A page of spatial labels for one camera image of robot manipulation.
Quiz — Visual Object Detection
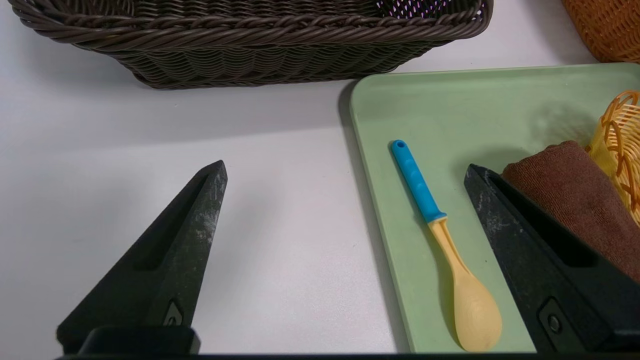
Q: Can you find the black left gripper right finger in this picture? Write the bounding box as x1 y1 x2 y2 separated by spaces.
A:
464 163 640 353

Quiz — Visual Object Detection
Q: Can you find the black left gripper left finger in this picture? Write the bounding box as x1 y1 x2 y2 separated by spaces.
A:
56 160 229 351

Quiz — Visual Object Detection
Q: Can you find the yellow spoon with blue handle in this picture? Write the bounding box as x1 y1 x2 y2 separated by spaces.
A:
390 139 503 353

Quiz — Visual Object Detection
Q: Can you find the brown towel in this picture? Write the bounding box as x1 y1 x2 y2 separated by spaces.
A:
501 140 640 283

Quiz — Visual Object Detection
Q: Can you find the small yellow oval wicker basket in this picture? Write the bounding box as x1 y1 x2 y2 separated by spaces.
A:
585 90 640 228

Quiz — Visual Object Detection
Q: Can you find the dark brown wicker basket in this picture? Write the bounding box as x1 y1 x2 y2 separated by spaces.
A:
7 0 495 90

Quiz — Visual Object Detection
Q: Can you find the orange wicker basket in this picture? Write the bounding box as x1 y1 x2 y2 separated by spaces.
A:
561 0 640 64

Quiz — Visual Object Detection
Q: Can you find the light green plastic tray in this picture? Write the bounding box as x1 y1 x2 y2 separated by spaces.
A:
348 62 640 354

